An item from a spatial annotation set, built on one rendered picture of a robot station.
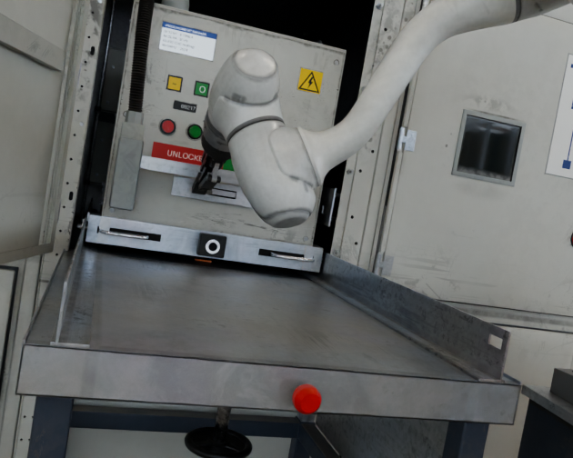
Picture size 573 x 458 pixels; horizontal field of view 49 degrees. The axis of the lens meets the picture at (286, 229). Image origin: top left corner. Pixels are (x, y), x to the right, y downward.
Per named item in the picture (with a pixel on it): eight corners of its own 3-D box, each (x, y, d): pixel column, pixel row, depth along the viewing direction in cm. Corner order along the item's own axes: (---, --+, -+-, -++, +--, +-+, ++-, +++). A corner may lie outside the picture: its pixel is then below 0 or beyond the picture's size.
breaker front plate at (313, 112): (311, 253, 148) (346, 52, 145) (101, 223, 134) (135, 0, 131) (309, 252, 150) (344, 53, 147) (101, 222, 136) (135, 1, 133)
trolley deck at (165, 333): (513, 425, 83) (522, 382, 83) (15, 394, 65) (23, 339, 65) (335, 308, 148) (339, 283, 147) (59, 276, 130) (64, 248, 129)
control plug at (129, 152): (133, 211, 126) (146, 124, 125) (108, 207, 125) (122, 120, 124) (132, 208, 133) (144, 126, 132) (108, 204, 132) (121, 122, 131)
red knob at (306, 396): (321, 418, 70) (326, 391, 70) (294, 416, 69) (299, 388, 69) (308, 403, 74) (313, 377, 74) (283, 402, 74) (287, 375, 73)
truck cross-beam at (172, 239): (319, 273, 149) (324, 248, 149) (85, 242, 134) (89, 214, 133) (313, 269, 154) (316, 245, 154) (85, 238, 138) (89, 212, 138)
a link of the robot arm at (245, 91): (195, 94, 110) (217, 159, 106) (215, 36, 97) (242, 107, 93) (250, 88, 115) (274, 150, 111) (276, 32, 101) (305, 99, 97)
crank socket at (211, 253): (224, 259, 140) (227, 237, 139) (197, 255, 138) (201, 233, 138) (222, 257, 142) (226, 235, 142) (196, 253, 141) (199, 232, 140)
